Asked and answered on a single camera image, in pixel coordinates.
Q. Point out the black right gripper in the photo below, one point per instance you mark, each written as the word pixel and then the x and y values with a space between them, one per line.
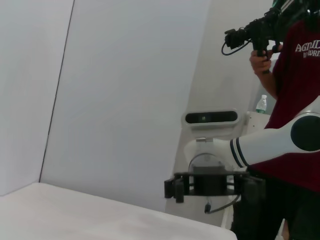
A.
pixel 210 183

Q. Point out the black video camera rig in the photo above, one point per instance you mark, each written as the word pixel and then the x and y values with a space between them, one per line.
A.
pixel 260 32

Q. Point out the person right forearm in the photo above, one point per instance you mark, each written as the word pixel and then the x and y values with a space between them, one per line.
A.
pixel 266 85

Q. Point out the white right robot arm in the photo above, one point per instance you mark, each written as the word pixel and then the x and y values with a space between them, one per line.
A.
pixel 270 142

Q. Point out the person right hand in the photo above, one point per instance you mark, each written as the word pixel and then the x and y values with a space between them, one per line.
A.
pixel 261 65

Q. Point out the person left hand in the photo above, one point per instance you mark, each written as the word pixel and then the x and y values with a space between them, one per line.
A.
pixel 277 48

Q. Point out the clear water bottle green label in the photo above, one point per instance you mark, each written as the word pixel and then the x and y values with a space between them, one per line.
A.
pixel 261 105

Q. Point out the person in maroon shirt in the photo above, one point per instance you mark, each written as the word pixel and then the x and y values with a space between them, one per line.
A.
pixel 300 75

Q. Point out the white robot head mount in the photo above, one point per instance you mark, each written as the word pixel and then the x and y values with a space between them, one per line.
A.
pixel 212 131

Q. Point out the silver robot head camera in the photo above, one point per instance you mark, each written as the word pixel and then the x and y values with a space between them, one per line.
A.
pixel 211 118

